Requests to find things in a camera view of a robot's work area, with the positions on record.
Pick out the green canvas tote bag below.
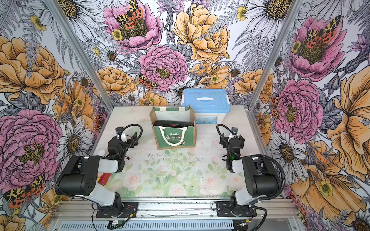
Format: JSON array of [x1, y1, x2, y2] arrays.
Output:
[[149, 106, 197, 150]]

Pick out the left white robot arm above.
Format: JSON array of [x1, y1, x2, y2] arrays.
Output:
[[55, 124, 143, 218]]

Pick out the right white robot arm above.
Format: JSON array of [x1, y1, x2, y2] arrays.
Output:
[[216, 127, 286, 217]]

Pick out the red gift box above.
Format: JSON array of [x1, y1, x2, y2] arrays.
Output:
[[97, 173, 111, 186]]

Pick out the blue lid storage box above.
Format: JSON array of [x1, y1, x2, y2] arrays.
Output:
[[181, 89, 231, 125]]

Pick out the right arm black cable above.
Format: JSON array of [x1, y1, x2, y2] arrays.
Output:
[[216, 123, 286, 231]]

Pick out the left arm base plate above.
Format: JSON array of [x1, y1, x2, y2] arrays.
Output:
[[95, 202, 139, 218]]

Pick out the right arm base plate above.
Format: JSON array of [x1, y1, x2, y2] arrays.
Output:
[[215, 201, 257, 218]]

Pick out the aluminium front rail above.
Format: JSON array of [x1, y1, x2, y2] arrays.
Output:
[[52, 197, 299, 222]]

